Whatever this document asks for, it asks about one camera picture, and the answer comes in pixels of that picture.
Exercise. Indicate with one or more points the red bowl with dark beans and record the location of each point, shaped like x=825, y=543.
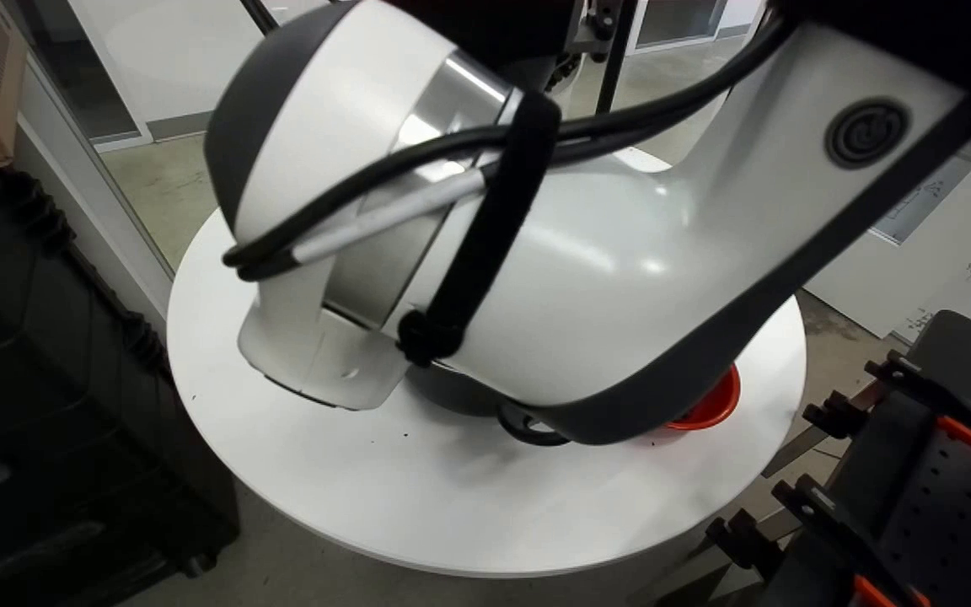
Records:
x=716, y=406

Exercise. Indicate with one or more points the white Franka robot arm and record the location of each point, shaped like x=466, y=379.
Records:
x=621, y=256

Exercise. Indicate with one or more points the black tripod pole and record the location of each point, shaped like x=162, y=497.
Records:
x=617, y=54

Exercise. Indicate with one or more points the black orange clamp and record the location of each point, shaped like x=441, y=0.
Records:
x=846, y=414
x=750, y=541

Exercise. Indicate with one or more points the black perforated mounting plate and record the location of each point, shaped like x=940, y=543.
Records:
x=960, y=517

